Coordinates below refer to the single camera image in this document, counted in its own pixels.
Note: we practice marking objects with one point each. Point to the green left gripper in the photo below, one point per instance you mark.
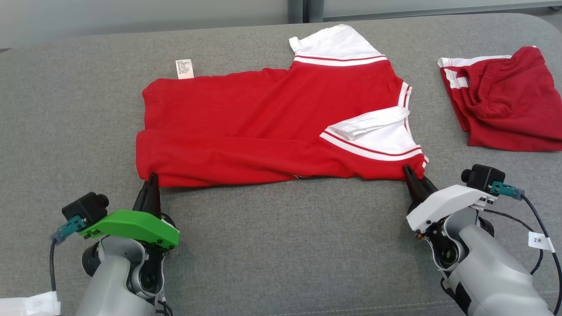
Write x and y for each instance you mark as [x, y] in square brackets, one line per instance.
[131, 224]

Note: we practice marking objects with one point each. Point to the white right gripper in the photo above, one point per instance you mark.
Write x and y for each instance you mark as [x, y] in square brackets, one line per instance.
[448, 204]

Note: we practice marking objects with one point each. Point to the red shorts with white stripes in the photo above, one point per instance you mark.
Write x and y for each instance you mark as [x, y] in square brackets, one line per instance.
[505, 109]

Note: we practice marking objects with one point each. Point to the red Bulls jersey shirt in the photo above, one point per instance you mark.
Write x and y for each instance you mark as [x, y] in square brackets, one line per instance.
[246, 127]

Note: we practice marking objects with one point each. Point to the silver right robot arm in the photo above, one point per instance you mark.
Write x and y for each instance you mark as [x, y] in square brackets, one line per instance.
[487, 272]

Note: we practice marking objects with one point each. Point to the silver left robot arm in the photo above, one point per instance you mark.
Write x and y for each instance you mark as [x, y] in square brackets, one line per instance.
[109, 281]

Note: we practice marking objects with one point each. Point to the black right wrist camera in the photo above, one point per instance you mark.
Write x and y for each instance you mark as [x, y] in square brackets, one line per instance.
[483, 177]

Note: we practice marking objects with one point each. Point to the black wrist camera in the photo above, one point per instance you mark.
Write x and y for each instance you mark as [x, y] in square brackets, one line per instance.
[85, 207]
[483, 177]

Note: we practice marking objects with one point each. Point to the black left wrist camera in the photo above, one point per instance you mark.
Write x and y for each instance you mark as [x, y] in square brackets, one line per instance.
[85, 207]

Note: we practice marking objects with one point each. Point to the teal right camera connector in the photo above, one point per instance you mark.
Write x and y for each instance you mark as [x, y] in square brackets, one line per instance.
[507, 190]

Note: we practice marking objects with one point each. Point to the teal camera connector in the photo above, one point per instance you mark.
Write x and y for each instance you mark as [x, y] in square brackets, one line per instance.
[68, 228]
[507, 190]

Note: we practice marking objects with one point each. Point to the teal left camera connector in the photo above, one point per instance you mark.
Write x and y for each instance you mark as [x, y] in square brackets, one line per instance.
[68, 228]

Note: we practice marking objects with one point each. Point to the grey partition base rail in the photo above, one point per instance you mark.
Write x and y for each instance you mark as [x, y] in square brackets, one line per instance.
[439, 11]

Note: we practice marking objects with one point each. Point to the grey partition post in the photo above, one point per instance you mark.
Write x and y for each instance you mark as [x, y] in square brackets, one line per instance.
[296, 11]
[315, 11]

